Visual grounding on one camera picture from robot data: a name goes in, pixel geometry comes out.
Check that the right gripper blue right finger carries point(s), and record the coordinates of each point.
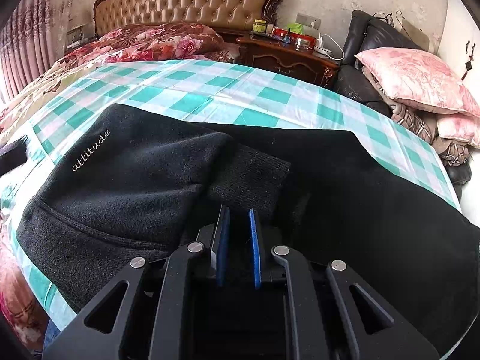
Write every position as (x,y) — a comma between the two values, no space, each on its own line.
(263,239)

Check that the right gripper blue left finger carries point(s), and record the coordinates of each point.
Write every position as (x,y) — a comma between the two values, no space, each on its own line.
(215,240)

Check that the black fleece pants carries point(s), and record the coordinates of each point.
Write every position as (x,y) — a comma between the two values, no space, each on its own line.
(141,184)

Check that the pink pleated curtain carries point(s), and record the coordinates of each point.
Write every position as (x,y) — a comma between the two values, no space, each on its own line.
(26,45)

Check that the teal white checkered cloth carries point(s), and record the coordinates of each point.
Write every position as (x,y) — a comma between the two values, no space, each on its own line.
(206,92)

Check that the red floral quilt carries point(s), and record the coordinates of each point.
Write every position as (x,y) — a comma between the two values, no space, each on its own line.
(21,314)

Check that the person's blue jeans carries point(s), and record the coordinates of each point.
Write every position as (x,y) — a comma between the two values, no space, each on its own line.
(51,333)

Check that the dark wooden nightstand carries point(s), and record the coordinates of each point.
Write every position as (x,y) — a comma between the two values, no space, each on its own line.
(258,51)

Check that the plaid folded blanket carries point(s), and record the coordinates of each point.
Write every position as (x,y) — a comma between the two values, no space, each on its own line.
(424,125)

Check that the glass jar with lid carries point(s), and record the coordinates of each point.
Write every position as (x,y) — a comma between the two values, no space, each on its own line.
(302,44)

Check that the white power strip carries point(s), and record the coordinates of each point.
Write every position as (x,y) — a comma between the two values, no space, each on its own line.
(327,45)

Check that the yellow lidded jar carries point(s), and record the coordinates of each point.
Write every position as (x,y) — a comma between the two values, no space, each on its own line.
(259,26)

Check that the green crumpled bag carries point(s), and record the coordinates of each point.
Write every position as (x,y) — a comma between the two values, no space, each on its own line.
(295,28)

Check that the large pink floral pillow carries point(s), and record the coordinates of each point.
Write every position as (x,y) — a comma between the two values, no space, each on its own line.
(420,80)

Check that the lower pink floral pillow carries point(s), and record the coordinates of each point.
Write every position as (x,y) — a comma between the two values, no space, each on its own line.
(459,127)

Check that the black leather armchair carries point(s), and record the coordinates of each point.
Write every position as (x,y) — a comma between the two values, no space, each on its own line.
(367,32)

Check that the beige device on armchair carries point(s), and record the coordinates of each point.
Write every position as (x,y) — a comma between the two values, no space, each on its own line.
(406,28)

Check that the red tassel ornament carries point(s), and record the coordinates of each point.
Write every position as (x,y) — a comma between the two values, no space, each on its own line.
(469,51)

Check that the white wardrobe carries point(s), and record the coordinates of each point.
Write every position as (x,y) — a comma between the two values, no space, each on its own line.
(458,29)

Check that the wall power outlet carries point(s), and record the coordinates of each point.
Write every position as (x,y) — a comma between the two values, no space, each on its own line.
(308,21)

